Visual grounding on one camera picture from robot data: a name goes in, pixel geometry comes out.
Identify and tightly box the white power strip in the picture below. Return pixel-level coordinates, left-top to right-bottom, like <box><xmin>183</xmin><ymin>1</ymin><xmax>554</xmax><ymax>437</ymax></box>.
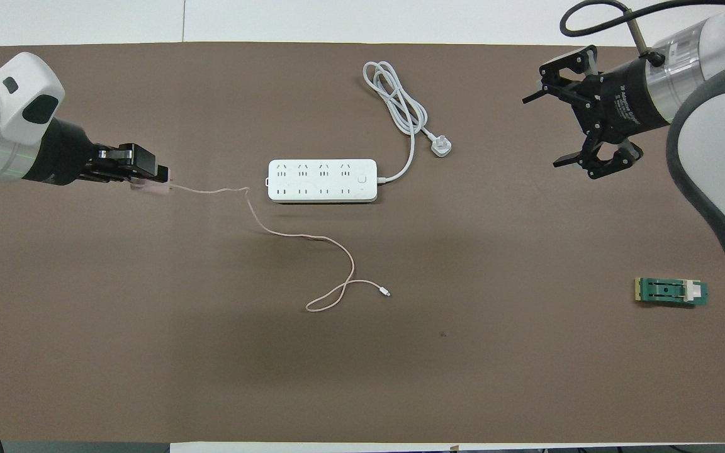
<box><xmin>267</xmin><ymin>159</ymin><xmax>378</xmax><ymax>203</ymax></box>

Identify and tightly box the pink charging cable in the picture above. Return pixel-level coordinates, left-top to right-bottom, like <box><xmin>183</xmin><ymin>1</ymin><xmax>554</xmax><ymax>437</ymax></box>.
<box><xmin>169</xmin><ymin>184</ymin><xmax>391</xmax><ymax>313</ymax></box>

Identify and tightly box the white power strip cord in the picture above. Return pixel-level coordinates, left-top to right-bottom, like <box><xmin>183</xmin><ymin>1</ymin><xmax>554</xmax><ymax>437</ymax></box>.
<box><xmin>362</xmin><ymin>61</ymin><xmax>453</xmax><ymax>184</ymax></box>

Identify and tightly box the green knife switch block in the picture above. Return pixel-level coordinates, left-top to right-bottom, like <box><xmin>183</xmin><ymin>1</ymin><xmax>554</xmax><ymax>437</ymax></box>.
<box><xmin>634</xmin><ymin>277</ymin><xmax>709</xmax><ymax>308</ymax></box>

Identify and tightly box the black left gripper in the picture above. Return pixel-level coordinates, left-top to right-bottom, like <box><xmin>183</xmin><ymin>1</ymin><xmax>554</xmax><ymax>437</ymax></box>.
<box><xmin>34</xmin><ymin>118</ymin><xmax>169</xmax><ymax>186</ymax></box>

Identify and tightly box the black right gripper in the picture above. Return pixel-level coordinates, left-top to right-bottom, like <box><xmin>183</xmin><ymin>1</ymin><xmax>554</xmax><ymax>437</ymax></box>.
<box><xmin>522</xmin><ymin>44</ymin><xmax>675</xmax><ymax>181</ymax></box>

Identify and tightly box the brown table mat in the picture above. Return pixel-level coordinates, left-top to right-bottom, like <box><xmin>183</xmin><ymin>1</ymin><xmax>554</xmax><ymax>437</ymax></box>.
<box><xmin>0</xmin><ymin>43</ymin><xmax>725</xmax><ymax>444</ymax></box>

